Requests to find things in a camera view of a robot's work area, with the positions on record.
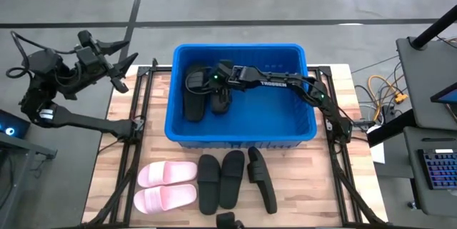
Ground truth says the pink slide sandal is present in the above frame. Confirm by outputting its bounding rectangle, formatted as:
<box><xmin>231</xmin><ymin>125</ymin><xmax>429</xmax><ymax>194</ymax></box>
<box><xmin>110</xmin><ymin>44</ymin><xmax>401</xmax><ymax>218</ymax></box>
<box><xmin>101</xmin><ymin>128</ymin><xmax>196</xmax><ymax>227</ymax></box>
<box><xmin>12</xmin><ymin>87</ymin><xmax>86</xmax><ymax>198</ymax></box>
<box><xmin>133</xmin><ymin>183</ymin><xmax>198</xmax><ymax>215</ymax></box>
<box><xmin>137</xmin><ymin>161</ymin><xmax>198</xmax><ymax>188</ymax></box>

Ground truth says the black round pole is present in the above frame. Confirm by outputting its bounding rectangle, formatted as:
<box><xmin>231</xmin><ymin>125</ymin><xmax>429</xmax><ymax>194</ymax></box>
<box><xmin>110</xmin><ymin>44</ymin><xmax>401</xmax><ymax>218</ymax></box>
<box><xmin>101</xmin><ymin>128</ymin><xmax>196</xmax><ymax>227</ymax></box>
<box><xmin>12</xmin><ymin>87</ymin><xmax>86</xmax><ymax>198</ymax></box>
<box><xmin>409</xmin><ymin>4</ymin><xmax>457</xmax><ymax>50</ymax></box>

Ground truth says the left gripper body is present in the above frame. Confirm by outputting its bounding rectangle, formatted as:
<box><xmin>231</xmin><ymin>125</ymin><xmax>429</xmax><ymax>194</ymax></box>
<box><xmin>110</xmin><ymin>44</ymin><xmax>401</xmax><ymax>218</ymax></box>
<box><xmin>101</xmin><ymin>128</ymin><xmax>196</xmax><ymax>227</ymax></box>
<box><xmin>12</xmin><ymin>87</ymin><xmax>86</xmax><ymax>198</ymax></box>
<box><xmin>76</xmin><ymin>30</ymin><xmax>124</xmax><ymax>93</ymax></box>

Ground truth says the black keyboard with blue keys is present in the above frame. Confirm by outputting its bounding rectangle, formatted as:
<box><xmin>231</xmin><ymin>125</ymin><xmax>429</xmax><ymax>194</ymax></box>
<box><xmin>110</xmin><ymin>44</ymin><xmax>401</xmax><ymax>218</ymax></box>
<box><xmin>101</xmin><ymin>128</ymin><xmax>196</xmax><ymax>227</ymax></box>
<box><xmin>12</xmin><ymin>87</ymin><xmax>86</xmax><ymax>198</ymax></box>
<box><xmin>417</xmin><ymin>148</ymin><xmax>457</xmax><ymax>190</ymax></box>

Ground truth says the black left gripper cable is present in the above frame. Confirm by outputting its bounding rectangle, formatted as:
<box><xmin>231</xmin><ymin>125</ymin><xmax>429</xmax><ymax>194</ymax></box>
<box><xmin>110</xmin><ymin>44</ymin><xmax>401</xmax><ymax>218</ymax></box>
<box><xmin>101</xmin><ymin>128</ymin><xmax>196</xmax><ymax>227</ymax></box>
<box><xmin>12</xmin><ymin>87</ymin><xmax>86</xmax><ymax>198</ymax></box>
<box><xmin>5</xmin><ymin>30</ymin><xmax>78</xmax><ymax>79</ymax></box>

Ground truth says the white paper sheet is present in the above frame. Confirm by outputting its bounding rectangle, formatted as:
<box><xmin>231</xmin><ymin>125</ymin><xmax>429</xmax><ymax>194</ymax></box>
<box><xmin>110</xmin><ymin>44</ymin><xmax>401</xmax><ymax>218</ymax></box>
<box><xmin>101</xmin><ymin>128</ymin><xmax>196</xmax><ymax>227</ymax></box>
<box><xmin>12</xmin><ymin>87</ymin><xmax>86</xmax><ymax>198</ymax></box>
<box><xmin>371</xmin><ymin>145</ymin><xmax>386</xmax><ymax>164</ymax></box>

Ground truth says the blue plastic bin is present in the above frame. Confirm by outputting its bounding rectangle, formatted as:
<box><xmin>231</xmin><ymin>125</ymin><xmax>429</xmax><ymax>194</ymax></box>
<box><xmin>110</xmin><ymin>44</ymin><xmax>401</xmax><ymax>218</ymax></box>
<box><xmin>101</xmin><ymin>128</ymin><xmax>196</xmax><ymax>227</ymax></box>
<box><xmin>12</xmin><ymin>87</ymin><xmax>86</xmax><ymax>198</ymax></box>
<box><xmin>164</xmin><ymin>43</ymin><xmax>318</xmax><ymax>148</ymax></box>

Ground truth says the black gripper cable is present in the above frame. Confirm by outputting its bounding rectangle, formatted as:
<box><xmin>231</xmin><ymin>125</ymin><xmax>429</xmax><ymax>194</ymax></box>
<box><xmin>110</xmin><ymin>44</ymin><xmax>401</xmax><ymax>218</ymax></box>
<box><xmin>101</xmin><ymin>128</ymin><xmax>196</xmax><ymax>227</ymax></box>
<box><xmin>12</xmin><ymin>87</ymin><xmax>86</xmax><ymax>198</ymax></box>
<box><xmin>5</xmin><ymin>30</ymin><xmax>78</xmax><ymax>79</ymax></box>
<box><xmin>184</xmin><ymin>70</ymin><xmax>215</xmax><ymax>97</ymax></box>

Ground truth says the black tablet with blue screen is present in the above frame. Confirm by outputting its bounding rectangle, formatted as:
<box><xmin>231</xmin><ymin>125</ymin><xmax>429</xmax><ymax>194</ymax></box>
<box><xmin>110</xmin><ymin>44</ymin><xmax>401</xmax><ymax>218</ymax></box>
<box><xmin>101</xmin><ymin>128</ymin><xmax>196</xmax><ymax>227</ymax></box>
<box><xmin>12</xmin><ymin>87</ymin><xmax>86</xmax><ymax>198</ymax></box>
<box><xmin>430</xmin><ymin>81</ymin><xmax>457</xmax><ymax>106</ymax></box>

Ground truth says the black desk support bar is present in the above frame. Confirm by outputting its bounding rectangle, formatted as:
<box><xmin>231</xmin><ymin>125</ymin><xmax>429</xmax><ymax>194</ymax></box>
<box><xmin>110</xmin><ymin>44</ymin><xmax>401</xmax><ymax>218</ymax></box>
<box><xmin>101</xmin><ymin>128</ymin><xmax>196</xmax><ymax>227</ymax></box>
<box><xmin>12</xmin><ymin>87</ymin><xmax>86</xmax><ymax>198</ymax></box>
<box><xmin>366</xmin><ymin>109</ymin><xmax>417</xmax><ymax>148</ymax></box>

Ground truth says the grey metal cart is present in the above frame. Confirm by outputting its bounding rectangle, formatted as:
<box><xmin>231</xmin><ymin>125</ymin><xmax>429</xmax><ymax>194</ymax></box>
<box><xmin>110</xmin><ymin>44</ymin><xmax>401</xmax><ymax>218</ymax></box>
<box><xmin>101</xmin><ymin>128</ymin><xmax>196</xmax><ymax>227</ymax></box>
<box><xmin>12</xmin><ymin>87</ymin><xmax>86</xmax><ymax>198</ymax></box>
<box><xmin>0</xmin><ymin>132</ymin><xmax>58</xmax><ymax>229</ymax></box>

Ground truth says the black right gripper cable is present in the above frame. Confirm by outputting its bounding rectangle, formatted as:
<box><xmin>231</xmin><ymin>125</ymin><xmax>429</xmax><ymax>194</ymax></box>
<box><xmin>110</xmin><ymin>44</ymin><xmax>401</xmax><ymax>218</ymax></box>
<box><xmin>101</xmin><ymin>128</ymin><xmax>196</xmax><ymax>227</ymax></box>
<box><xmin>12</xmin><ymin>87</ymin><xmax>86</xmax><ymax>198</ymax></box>
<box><xmin>184</xmin><ymin>70</ymin><xmax>215</xmax><ymax>97</ymax></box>

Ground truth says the grey keyboard desk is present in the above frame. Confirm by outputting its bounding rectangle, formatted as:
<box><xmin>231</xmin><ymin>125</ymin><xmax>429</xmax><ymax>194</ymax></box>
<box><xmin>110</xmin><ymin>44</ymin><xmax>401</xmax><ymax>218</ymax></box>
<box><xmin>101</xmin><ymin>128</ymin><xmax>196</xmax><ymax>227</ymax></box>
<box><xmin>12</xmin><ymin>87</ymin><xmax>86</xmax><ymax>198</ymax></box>
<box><xmin>402</xmin><ymin>126</ymin><xmax>457</xmax><ymax>218</ymax></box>

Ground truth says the black device with blue light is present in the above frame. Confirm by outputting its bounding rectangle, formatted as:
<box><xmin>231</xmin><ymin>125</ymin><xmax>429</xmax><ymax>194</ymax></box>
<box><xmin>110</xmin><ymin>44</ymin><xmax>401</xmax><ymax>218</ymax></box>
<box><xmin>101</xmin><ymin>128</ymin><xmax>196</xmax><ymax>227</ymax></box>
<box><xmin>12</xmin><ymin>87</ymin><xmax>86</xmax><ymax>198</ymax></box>
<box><xmin>0</xmin><ymin>109</ymin><xmax>31</xmax><ymax>139</ymax></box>

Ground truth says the yellow floor cable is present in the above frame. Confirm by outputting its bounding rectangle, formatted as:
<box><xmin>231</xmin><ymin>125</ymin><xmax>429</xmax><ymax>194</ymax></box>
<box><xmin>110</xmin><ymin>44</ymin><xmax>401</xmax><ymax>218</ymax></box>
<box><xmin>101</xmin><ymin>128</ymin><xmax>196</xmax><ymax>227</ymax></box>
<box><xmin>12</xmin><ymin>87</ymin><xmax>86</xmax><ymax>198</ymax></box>
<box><xmin>367</xmin><ymin>74</ymin><xmax>405</xmax><ymax>121</ymax></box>

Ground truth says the grey desk panel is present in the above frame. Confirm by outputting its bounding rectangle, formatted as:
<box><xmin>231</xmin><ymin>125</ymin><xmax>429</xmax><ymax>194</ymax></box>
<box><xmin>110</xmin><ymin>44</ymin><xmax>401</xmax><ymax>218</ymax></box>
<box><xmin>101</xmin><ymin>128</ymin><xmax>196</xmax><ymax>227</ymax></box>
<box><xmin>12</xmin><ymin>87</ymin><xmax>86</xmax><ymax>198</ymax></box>
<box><xmin>395</xmin><ymin>36</ymin><xmax>457</xmax><ymax>132</ymax></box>

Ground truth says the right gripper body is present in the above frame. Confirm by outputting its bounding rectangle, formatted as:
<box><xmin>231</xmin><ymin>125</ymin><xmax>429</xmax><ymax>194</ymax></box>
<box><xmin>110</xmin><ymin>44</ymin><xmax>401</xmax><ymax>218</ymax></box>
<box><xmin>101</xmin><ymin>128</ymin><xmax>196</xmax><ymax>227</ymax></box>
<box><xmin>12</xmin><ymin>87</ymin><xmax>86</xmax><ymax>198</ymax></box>
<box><xmin>208</xmin><ymin>59</ymin><xmax>237</xmax><ymax>93</ymax></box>

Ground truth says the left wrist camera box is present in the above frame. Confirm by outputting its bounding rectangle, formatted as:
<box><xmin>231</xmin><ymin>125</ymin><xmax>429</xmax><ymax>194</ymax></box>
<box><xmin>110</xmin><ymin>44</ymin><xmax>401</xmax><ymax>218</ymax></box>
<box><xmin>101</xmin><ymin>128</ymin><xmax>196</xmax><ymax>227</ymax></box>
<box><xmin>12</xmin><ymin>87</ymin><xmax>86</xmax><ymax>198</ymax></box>
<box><xmin>76</xmin><ymin>46</ymin><xmax>101</xmax><ymax>69</ymax></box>

